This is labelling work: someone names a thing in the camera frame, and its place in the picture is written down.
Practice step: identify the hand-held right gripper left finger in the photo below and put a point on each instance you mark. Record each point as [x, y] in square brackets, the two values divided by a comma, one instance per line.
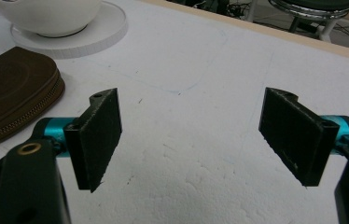
[96, 143]

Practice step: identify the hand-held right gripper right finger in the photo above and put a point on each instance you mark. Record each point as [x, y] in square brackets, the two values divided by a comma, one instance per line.
[297, 137]

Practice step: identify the brown zippered pouch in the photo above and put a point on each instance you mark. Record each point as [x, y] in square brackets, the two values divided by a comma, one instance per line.
[12, 93]

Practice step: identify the white round coaster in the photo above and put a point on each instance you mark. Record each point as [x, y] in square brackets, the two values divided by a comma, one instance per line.
[99, 34]

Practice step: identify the chrome stool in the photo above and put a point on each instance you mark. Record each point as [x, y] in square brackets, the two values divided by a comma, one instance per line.
[311, 12]

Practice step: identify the white round bowl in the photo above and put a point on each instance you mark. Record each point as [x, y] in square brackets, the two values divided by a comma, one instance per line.
[49, 15]

